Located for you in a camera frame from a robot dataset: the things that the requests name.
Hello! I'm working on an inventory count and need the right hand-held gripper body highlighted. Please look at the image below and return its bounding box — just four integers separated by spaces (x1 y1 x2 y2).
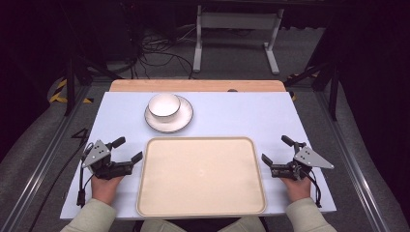
270 141 336 182

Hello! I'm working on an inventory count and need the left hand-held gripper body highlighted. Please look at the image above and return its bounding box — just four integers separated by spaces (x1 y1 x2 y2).
81 139 135 181

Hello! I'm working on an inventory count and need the white bowl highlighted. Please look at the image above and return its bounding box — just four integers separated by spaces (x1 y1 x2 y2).
147 93 182 124

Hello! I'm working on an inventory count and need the white plate with dark rim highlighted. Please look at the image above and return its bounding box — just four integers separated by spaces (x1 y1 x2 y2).
143 95 194 134

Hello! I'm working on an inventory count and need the beige tray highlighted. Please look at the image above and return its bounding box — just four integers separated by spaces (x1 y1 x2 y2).
135 136 268 218

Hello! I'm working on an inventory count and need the person's right hand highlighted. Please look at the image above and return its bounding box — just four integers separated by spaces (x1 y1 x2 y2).
280 175 312 204

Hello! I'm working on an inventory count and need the person's left hand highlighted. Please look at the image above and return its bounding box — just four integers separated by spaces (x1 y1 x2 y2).
91 175 126 206

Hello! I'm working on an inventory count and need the black stand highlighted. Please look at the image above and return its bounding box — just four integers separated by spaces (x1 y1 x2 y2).
62 56 124 117
283 60 340 123

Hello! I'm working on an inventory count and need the yellow and black floor tape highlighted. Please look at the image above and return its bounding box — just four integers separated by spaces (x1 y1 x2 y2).
48 78 95 104

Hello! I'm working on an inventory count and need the white metal stand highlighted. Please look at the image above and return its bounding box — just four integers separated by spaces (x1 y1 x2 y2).
191 4 285 76

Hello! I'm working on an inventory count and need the right hand-held gripper cable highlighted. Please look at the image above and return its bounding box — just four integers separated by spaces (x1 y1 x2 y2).
304 168 323 209

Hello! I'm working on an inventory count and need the hand-held gripper cable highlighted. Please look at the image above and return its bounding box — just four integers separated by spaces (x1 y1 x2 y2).
304 168 323 209
75 141 96 208

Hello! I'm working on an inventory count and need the left hand-held gripper cable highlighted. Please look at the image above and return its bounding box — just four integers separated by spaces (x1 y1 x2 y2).
75 141 96 208

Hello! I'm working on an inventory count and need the aluminium floor rail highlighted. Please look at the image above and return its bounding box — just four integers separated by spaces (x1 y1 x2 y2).
0 86 93 232
312 90 394 232

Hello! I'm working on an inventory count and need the tangle of black cables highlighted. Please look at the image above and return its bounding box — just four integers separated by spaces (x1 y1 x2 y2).
128 24 198 80

